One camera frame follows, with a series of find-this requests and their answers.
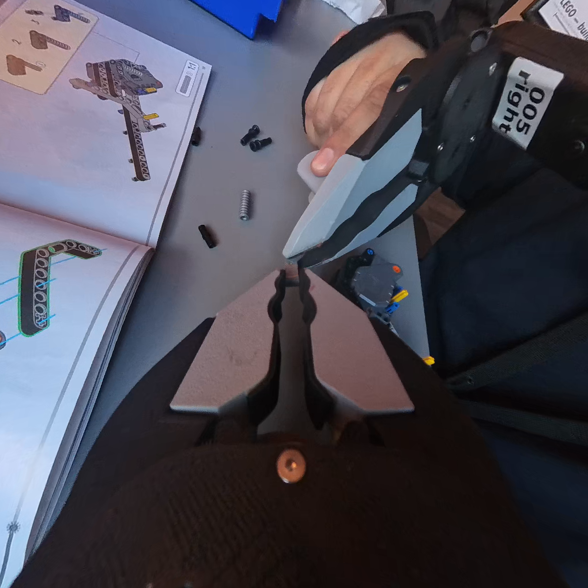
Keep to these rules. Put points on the lego instruction booklet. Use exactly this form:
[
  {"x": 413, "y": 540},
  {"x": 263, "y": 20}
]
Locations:
[{"x": 92, "y": 160}]

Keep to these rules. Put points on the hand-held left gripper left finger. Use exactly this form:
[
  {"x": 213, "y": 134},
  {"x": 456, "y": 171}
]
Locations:
[{"x": 220, "y": 363}]

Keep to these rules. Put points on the blue box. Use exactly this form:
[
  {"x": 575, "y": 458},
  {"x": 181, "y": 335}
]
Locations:
[{"x": 248, "y": 13}]

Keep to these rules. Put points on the person's right hand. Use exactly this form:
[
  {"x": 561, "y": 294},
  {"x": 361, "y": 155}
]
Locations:
[{"x": 358, "y": 87}]

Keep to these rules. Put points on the white plastic bag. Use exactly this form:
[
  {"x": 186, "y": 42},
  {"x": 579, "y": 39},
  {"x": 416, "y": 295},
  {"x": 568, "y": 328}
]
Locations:
[{"x": 353, "y": 5}]

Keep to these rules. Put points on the black lego pin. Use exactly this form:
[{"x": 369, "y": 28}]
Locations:
[
  {"x": 250, "y": 134},
  {"x": 207, "y": 236},
  {"x": 260, "y": 144},
  {"x": 195, "y": 136}
]

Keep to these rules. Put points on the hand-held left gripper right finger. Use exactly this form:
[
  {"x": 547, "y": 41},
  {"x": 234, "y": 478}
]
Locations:
[{"x": 353, "y": 363}]

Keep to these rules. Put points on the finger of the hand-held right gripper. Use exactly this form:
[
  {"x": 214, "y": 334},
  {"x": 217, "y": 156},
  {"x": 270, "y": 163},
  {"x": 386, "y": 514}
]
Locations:
[
  {"x": 395, "y": 216},
  {"x": 358, "y": 183}
]

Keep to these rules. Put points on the grey and black lego assembly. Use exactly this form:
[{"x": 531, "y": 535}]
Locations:
[{"x": 376, "y": 280}]

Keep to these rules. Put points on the small metal spring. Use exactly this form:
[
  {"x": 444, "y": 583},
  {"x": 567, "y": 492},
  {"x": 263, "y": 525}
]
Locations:
[{"x": 246, "y": 205}]

